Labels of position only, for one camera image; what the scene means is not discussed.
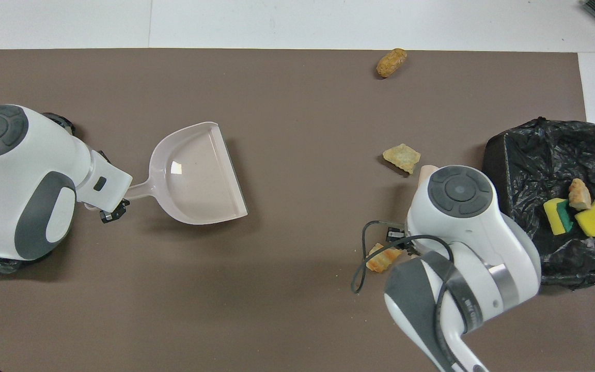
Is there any pale greenish beige sponge piece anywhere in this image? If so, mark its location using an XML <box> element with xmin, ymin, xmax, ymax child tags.
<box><xmin>382</xmin><ymin>143</ymin><xmax>421</xmax><ymax>175</ymax></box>

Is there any beige torn sponge piece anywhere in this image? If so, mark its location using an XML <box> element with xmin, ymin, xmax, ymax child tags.
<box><xmin>568</xmin><ymin>178</ymin><xmax>592</xmax><ymax>211</ymax></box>

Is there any black bag lined bin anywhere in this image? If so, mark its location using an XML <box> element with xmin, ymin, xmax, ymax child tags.
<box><xmin>482</xmin><ymin>118</ymin><xmax>595</xmax><ymax>290</ymax></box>
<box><xmin>0</xmin><ymin>111</ymin><xmax>76</xmax><ymax>274</ymax></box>

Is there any yellow rectangular sponge piece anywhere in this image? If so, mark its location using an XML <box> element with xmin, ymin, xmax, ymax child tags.
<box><xmin>574</xmin><ymin>197</ymin><xmax>595</xmax><ymax>238</ymax></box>

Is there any notched yellow sponge piece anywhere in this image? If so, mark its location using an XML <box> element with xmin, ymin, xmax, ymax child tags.
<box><xmin>543</xmin><ymin>198</ymin><xmax>574</xmax><ymax>236</ymax></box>

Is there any beige plastic dustpan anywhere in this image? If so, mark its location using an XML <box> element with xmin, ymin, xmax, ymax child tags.
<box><xmin>123</xmin><ymin>122</ymin><xmax>248</xmax><ymax>226</ymax></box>

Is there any brown oval sponge piece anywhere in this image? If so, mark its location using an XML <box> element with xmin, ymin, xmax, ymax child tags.
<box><xmin>377</xmin><ymin>48</ymin><xmax>408</xmax><ymax>79</ymax></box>

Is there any brown table mat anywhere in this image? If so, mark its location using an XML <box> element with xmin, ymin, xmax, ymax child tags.
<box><xmin>0</xmin><ymin>49</ymin><xmax>595</xmax><ymax>372</ymax></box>

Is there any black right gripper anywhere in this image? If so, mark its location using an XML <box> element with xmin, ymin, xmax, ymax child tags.
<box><xmin>385</xmin><ymin>227</ymin><xmax>418</xmax><ymax>255</ymax></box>

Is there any orange striped sponge piece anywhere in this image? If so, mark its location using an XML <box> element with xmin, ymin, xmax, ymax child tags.
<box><xmin>366</xmin><ymin>243</ymin><xmax>404</xmax><ymax>273</ymax></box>

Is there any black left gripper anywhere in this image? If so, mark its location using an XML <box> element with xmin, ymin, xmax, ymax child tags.
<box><xmin>99</xmin><ymin>199</ymin><xmax>131</xmax><ymax>224</ymax></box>

